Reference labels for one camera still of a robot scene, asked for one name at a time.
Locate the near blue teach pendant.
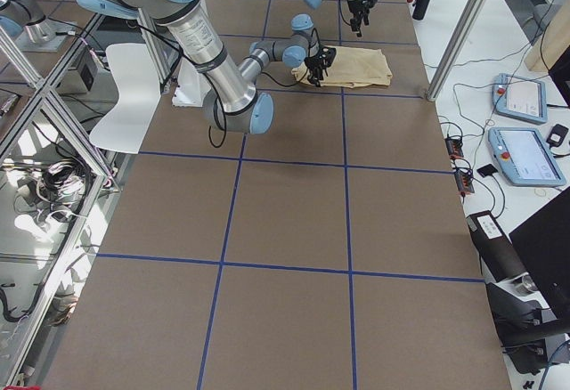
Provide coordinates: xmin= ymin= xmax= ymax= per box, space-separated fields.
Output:
xmin=487 ymin=127 xmax=566 ymax=187

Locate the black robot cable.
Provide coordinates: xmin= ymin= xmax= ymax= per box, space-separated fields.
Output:
xmin=207 ymin=27 xmax=322 ymax=149

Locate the white plastic chair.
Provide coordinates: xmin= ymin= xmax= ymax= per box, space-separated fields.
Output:
xmin=89 ymin=43 xmax=161 ymax=154

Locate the black power adapter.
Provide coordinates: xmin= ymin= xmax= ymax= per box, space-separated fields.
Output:
xmin=546 ymin=124 xmax=569 ymax=148

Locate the cream long-sleeve printed t-shirt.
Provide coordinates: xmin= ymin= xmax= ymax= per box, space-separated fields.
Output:
xmin=290 ymin=45 xmax=395 ymax=89

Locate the orange black usb hub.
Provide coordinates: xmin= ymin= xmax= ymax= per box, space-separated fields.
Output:
xmin=444 ymin=136 xmax=464 ymax=160
xmin=454 ymin=169 xmax=475 ymax=197

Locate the aluminium frame rack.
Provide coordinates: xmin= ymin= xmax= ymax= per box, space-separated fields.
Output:
xmin=1 ymin=34 xmax=129 ymax=387

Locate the far blue teach pendant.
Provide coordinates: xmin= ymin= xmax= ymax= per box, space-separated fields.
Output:
xmin=492 ymin=73 xmax=548 ymax=125

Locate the black monitor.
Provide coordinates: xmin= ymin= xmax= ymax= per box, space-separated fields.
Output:
xmin=509 ymin=190 xmax=569 ymax=319

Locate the aluminium frame post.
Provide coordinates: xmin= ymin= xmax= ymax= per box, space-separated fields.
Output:
xmin=426 ymin=0 xmax=486 ymax=102

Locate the blue teach pendant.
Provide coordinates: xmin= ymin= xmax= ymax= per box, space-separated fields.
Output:
xmin=492 ymin=73 xmax=548 ymax=125
xmin=487 ymin=127 xmax=566 ymax=187

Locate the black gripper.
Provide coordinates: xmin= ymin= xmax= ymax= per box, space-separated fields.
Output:
xmin=347 ymin=0 xmax=370 ymax=37
xmin=305 ymin=52 xmax=328 ymax=87

